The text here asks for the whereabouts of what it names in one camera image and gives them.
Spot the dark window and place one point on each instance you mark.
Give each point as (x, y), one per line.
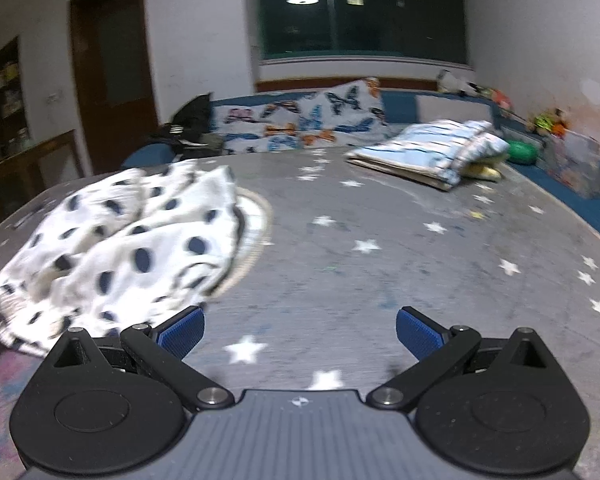
(360, 10)

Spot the black bag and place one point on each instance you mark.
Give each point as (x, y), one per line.
(192, 120)

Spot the blue sofa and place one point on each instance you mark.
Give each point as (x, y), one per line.
(402, 107)

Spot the folded blue striped cloth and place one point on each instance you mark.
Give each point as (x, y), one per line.
(430, 150)

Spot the butterfly print blanket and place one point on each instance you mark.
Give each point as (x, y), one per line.
(300, 120)

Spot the colourful toy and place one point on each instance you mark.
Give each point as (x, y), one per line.
(550, 122)

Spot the brown wooden door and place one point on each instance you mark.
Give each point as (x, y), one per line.
(112, 70)

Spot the clear plastic box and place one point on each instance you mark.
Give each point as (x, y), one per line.
(577, 162)

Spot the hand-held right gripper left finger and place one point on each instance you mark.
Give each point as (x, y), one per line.
(182, 332)

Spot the wooden cabinet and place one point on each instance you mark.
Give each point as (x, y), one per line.
(2, 95)

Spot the plush toys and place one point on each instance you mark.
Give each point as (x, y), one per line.
(467, 89)

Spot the yellow cloth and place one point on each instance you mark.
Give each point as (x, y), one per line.
(482, 171)

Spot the grey star-print table cover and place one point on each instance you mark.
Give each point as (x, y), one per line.
(380, 220)

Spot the green round object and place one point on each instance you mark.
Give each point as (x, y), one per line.
(521, 152)

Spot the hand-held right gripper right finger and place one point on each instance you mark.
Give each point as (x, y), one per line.
(420, 332)

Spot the white dark-spotted garment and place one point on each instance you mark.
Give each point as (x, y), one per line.
(130, 240)

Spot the wooden side table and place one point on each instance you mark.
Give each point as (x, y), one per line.
(25, 165)

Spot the wall light switch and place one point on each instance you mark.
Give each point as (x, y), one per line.
(55, 96)

